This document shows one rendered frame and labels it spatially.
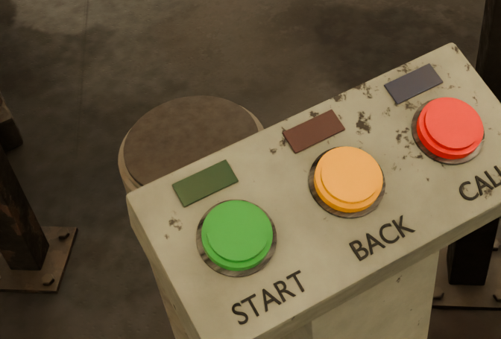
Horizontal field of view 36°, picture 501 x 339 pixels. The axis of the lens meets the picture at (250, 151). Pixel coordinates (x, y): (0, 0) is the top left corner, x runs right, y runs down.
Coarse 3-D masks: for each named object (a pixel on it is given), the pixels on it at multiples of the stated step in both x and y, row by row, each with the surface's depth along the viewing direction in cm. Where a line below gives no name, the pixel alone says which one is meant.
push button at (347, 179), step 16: (320, 160) 45; (336, 160) 45; (352, 160) 45; (368, 160) 45; (320, 176) 45; (336, 176) 45; (352, 176) 45; (368, 176) 45; (320, 192) 44; (336, 192) 44; (352, 192) 44; (368, 192) 44; (336, 208) 44; (352, 208) 44
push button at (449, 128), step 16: (432, 112) 47; (448, 112) 47; (464, 112) 47; (432, 128) 46; (448, 128) 47; (464, 128) 47; (480, 128) 47; (432, 144) 46; (448, 144) 46; (464, 144) 46
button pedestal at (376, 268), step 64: (448, 64) 50; (384, 128) 47; (256, 192) 45; (384, 192) 45; (448, 192) 46; (192, 256) 43; (320, 256) 44; (384, 256) 44; (192, 320) 42; (256, 320) 42; (320, 320) 47; (384, 320) 52
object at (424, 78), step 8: (416, 72) 49; (424, 72) 49; (432, 72) 49; (392, 80) 49; (400, 80) 49; (408, 80) 49; (416, 80) 49; (424, 80) 49; (432, 80) 49; (440, 80) 49; (392, 88) 49; (400, 88) 49; (408, 88) 49; (416, 88) 49; (424, 88) 49; (392, 96) 48; (400, 96) 48; (408, 96) 48
